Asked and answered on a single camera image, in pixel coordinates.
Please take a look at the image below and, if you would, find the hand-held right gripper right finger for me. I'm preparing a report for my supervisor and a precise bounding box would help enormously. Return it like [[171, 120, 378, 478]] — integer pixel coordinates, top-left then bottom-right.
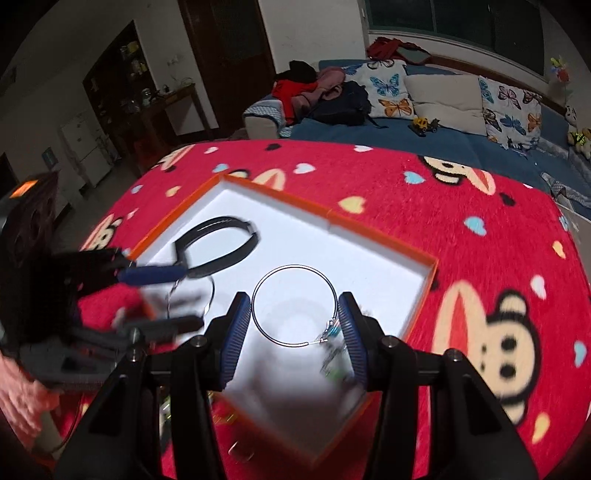
[[337, 292, 539, 480]]

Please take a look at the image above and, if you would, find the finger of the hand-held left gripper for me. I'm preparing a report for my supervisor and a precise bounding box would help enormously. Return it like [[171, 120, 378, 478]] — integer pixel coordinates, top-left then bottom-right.
[[76, 315, 205, 352], [58, 248, 188, 296]]

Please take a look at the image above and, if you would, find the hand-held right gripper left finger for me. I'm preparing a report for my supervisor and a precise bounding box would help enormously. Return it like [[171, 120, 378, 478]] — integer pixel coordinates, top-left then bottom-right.
[[55, 292, 252, 480]]

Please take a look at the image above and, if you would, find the pale green beaded bracelet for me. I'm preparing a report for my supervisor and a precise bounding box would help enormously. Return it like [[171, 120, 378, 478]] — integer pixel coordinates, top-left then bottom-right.
[[318, 318, 357, 385]]

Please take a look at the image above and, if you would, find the silver hoop bangle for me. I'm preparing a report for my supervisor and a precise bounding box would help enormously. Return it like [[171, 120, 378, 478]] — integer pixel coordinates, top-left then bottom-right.
[[164, 272, 217, 324], [252, 264, 339, 347]]

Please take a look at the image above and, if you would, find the orange jewelry tray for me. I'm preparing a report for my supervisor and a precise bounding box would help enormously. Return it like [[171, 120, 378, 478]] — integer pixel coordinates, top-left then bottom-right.
[[124, 173, 439, 468]]

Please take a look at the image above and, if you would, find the black smart band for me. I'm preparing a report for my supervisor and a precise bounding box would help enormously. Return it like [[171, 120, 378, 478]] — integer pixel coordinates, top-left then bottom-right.
[[173, 216, 260, 280]]

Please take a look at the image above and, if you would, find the red printed blanket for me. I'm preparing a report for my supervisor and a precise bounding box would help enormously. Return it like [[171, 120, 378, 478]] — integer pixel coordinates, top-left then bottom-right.
[[46, 141, 591, 480]]

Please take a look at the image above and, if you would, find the white cabinet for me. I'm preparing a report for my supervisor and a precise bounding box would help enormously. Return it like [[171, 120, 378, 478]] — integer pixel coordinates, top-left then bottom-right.
[[60, 108, 114, 188]]

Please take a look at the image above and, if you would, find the wooden side table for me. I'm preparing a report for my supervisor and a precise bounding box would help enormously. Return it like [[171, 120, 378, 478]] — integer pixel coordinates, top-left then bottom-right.
[[139, 83, 211, 162]]

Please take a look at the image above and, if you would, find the dark display cabinet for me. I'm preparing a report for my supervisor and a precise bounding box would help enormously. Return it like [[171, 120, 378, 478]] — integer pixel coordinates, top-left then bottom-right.
[[83, 21, 153, 167]]

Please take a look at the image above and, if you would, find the blue sofa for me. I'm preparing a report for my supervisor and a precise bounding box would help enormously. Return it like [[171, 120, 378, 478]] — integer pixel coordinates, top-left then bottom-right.
[[245, 58, 591, 204]]

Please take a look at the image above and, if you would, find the red garment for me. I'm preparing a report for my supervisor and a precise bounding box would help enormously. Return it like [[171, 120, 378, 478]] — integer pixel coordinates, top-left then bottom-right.
[[271, 79, 319, 125]]

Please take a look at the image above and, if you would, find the yellow toy truck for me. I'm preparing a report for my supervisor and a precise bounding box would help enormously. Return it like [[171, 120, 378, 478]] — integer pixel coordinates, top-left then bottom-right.
[[412, 117, 441, 137]]

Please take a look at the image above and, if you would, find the black backpack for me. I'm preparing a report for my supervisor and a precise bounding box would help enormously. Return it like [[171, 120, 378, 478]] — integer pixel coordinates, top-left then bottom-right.
[[310, 80, 372, 126]]

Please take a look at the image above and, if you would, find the dark wooden door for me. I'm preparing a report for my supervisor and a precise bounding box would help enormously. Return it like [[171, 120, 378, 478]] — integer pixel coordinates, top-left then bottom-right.
[[178, 0, 278, 134]]

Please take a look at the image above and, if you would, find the black garment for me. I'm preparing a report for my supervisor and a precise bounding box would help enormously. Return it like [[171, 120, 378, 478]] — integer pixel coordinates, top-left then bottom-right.
[[288, 60, 319, 84]]

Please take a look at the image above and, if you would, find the butterfly print pillow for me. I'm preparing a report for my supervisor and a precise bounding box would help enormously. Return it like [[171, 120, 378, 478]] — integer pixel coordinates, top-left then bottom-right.
[[478, 76, 543, 151], [344, 59, 416, 121]]

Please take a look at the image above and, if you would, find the plain white pillow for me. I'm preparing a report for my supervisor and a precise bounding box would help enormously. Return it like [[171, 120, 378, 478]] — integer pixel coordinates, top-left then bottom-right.
[[404, 74, 488, 136]]

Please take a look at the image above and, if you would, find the grey patterned cloth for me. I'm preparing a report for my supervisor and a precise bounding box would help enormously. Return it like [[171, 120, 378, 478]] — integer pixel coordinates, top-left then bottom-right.
[[540, 172, 591, 208]]

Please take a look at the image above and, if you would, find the pink garment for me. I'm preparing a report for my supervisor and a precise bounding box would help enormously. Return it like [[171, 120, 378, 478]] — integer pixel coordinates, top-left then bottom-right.
[[298, 67, 347, 109]]

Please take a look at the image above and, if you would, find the red jacket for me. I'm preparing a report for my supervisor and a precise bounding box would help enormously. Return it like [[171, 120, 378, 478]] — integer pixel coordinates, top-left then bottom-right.
[[367, 37, 432, 63]]

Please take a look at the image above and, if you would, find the plush toys group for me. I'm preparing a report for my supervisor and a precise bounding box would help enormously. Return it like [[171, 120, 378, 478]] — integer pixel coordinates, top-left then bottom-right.
[[568, 129, 591, 160]]

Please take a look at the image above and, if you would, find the dark window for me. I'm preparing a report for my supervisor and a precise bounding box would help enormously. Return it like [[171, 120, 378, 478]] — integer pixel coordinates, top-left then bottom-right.
[[362, 0, 546, 77]]

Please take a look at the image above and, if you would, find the colourful pinwheel toy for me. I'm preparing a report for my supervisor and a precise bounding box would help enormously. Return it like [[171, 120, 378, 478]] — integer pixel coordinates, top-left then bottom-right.
[[549, 56, 573, 84]]

